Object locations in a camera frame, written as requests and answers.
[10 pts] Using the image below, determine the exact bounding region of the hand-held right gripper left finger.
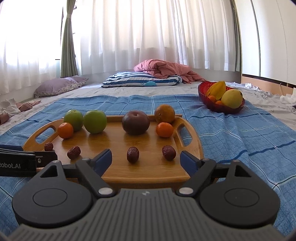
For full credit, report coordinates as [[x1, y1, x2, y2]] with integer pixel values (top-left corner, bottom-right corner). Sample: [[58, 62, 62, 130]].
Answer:
[[40, 149, 116, 198]]

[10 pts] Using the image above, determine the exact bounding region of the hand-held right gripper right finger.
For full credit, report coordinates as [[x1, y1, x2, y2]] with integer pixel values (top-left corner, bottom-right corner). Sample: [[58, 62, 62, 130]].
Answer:
[[176, 151, 253, 198]]

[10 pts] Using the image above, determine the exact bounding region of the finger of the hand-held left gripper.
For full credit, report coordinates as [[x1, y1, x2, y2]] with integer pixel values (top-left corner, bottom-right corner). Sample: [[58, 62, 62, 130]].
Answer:
[[0, 145, 36, 155], [35, 151, 58, 167]]

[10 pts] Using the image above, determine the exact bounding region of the mandarin orange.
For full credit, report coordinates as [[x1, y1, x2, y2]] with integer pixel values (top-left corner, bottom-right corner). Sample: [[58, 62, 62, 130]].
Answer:
[[156, 122, 174, 138], [58, 122, 74, 139]]

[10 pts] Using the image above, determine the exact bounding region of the green apple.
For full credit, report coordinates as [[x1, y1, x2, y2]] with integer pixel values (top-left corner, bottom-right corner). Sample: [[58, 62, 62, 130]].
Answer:
[[63, 110, 84, 132], [83, 110, 107, 134]]

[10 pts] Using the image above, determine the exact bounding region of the wooden tray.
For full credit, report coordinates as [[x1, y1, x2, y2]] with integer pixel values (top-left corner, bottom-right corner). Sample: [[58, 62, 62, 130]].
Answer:
[[22, 114, 204, 184]]

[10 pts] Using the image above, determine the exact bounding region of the dark red apple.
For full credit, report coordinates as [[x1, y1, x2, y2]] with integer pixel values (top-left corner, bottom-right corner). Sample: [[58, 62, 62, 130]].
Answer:
[[122, 111, 150, 135]]

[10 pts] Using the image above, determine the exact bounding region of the large brownish orange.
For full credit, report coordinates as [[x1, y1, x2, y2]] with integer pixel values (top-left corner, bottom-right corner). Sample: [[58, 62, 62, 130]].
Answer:
[[154, 104, 175, 124]]

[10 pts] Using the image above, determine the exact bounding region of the white cloth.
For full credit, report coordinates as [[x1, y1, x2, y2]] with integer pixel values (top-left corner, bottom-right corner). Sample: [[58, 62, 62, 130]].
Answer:
[[0, 98, 21, 117]]

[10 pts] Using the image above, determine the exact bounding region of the pink clothing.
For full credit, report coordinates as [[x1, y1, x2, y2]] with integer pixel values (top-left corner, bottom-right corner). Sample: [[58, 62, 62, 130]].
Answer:
[[16, 100, 41, 112]]

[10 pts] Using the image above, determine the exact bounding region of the blue checked blanket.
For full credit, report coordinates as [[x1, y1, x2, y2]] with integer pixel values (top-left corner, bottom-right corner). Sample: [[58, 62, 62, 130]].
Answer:
[[0, 94, 296, 223]]

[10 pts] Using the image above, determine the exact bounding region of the red glass bowl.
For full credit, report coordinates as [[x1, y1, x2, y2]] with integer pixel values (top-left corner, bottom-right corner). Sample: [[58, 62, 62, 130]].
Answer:
[[198, 80, 245, 114]]

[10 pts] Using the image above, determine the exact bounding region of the purple pillow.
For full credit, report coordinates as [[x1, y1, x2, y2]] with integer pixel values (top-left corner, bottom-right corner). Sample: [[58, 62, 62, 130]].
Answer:
[[34, 76, 89, 98]]

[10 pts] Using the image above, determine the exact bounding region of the yellow starfruit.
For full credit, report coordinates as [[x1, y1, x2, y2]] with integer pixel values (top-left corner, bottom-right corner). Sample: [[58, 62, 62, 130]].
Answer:
[[205, 81, 226, 100]]

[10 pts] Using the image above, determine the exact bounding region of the yellow pear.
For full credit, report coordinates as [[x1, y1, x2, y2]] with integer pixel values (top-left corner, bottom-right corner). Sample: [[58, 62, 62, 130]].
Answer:
[[221, 89, 243, 109]]

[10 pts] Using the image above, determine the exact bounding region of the blue striped pillow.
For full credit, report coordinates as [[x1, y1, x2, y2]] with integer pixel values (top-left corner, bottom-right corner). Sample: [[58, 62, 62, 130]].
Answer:
[[101, 72, 183, 88]]

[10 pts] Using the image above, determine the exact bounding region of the pink quilt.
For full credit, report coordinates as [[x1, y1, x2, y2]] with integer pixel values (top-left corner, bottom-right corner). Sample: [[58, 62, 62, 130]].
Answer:
[[134, 59, 206, 84]]

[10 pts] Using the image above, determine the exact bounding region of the green curtain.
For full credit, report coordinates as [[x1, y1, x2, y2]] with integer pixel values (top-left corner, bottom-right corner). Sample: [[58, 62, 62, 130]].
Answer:
[[60, 0, 78, 78], [231, 0, 242, 72]]

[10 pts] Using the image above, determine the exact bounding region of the white clothes pile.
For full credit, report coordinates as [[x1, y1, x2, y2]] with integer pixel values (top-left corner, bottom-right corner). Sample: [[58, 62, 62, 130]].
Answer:
[[279, 87, 296, 105]]

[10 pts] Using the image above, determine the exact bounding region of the white sheer curtain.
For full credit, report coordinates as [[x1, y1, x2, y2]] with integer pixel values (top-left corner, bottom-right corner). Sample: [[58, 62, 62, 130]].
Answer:
[[0, 0, 241, 93]]

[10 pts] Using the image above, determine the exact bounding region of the white wardrobe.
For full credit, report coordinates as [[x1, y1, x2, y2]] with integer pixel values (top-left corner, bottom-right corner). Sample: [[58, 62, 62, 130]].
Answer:
[[240, 0, 296, 86]]

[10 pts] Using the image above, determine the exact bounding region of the white cable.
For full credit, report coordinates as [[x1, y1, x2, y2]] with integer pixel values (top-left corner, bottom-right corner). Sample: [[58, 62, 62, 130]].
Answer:
[[279, 82, 292, 95]]

